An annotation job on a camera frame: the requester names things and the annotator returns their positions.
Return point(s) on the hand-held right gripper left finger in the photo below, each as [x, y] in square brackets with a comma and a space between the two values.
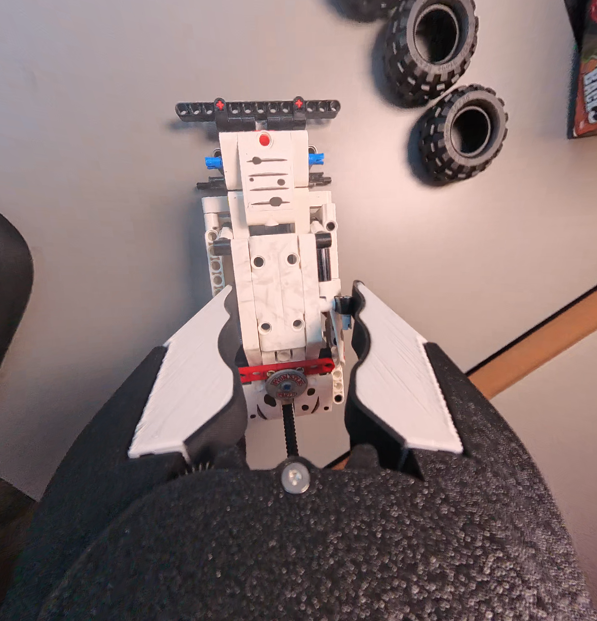
[187, 388]

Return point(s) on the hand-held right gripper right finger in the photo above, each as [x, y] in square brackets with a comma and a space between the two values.
[405, 388]

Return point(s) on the white lego panel subassembly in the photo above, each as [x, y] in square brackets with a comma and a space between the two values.
[344, 306]

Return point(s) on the white lego truck model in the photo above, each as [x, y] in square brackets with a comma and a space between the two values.
[274, 291]

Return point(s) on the black lego tyre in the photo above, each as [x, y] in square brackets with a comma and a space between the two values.
[400, 63]
[366, 9]
[434, 150]

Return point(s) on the lego set box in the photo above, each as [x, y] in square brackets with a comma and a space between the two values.
[591, 72]

